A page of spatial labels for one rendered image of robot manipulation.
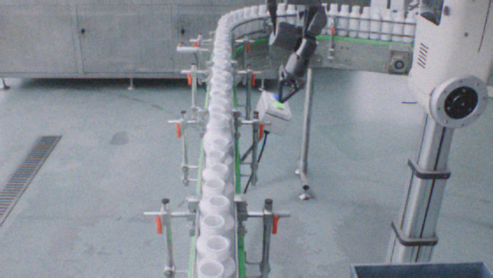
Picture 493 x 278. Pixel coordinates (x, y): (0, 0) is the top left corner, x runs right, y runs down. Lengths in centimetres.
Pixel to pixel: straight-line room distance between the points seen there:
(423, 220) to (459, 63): 54
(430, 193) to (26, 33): 397
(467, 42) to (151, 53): 356
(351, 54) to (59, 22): 283
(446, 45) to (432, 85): 12
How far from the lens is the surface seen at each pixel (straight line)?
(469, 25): 131
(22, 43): 484
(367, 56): 274
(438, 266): 115
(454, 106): 138
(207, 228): 80
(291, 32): 132
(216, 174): 95
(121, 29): 453
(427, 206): 159
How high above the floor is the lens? 164
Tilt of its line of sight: 26 degrees down
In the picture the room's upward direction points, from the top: 2 degrees clockwise
